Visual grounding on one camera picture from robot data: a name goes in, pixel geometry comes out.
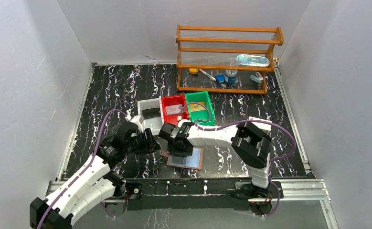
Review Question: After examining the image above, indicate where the red plastic bin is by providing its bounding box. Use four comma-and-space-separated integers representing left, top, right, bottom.
161, 94, 186, 125

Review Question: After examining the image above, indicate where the blue small block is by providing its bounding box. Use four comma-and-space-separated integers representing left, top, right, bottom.
215, 74, 225, 83

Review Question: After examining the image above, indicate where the gold yellow card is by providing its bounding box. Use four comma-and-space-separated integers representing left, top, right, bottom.
189, 102, 205, 112

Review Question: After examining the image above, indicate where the white plastic bin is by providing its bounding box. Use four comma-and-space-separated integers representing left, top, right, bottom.
138, 97, 164, 136

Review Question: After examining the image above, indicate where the clear blister package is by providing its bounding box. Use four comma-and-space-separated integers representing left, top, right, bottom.
236, 54, 270, 67

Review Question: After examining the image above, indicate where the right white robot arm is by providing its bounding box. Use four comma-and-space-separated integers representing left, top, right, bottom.
159, 120, 271, 198

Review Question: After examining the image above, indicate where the grey stapler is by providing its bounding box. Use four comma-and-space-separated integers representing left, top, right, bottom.
250, 72, 264, 83

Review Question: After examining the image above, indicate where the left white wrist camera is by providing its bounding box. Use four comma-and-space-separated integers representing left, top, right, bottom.
130, 115, 144, 132

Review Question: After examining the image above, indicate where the yellow small block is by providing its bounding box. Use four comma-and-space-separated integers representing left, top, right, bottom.
189, 68, 199, 75

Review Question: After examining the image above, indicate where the red white marker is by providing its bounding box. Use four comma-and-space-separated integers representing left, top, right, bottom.
199, 69, 216, 82

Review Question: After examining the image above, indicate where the black card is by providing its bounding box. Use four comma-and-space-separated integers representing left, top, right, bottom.
141, 108, 161, 119

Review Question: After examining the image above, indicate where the white silver card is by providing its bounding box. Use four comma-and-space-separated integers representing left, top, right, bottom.
165, 104, 183, 115

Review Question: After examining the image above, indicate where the white box red label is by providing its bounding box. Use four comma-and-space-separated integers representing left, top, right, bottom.
248, 116, 272, 133

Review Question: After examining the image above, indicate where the green plastic bin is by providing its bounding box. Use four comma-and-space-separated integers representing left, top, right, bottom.
185, 91, 215, 126

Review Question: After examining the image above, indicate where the wooden shelf rack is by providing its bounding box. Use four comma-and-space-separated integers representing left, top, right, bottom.
176, 25, 284, 94

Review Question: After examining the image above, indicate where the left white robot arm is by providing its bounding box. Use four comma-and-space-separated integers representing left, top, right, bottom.
30, 122, 160, 229

